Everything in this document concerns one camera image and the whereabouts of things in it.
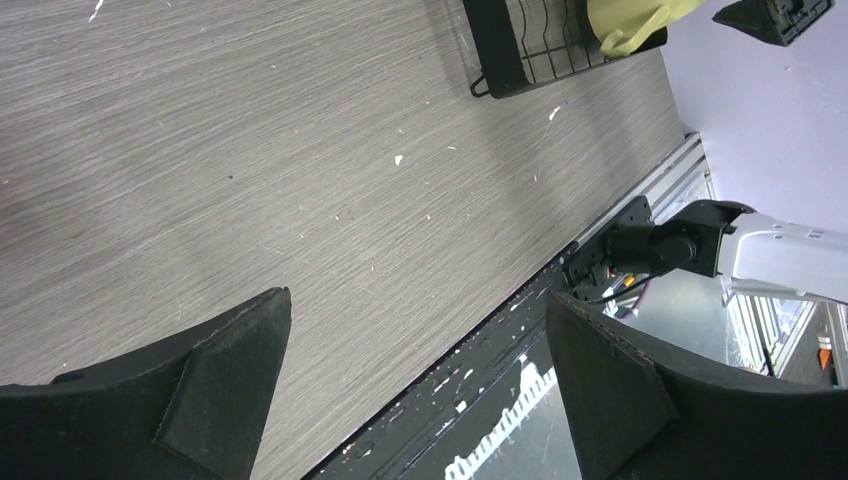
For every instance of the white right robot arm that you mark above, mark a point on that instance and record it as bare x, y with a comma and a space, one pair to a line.
712, 237

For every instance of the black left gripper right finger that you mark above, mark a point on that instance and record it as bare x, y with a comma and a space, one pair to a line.
639, 407

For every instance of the pale yellow faceted mug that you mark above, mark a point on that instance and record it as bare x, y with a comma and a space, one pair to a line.
623, 26

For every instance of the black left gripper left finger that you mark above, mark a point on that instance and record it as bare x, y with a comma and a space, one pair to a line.
193, 405

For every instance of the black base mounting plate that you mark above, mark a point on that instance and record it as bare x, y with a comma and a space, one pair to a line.
460, 398

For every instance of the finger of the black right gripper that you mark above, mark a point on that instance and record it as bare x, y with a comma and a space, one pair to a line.
774, 22

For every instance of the black wire dish rack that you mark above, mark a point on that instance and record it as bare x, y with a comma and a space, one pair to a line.
523, 45

